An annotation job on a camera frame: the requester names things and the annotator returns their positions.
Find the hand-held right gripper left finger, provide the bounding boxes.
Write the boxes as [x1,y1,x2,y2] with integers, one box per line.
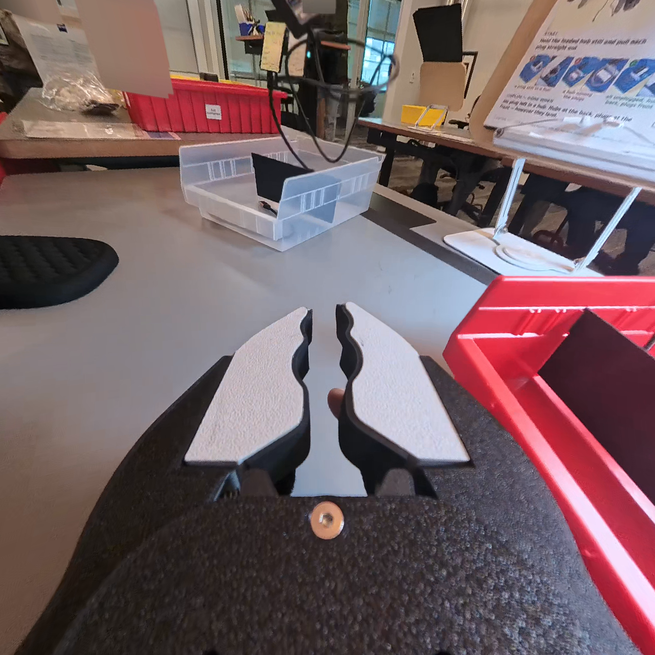
[184,307,314,494]

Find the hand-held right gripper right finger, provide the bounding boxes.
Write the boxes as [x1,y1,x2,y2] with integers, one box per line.
[335,302,471,496]

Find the red plastic bin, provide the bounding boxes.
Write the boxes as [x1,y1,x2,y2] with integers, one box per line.
[442,276,655,655]

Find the clear plastic bin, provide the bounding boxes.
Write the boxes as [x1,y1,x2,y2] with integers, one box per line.
[178,134,385,252]

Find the instruction sheet on stand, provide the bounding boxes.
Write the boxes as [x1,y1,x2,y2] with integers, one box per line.
[444,0,655,277]

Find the black bin divider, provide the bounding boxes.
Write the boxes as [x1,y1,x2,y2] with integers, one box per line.
[538,308,655,505]
[251,152,314,216]

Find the black textured pad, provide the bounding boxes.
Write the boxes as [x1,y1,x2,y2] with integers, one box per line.
[0,235,119,310]

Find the wooden desk dark legs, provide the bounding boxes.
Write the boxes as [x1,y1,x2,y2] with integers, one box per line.
[357,117,655,231]

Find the ribbed red tote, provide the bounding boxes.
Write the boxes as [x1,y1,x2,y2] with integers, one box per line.
[123,77,288,135]

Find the cardboard sheet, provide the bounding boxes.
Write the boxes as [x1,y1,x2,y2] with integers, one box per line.
[420,60,465,111]

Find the clear document sleeve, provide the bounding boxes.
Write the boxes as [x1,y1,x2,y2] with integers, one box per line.
[23,120,149,139]

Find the clear plastic bag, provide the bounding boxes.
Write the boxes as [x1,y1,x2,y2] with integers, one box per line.
[41,72,123,116]

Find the black panel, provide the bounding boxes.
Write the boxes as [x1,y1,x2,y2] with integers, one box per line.
[412,4,464,63]

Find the white paper sheet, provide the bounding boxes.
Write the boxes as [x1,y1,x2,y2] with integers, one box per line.
[15,15,95,85]

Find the hanging black cable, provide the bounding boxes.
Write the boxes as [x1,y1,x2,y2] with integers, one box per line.
[266,20,400,172]

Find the phone on mount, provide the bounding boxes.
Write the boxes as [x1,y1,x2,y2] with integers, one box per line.
[260,21,288,73]

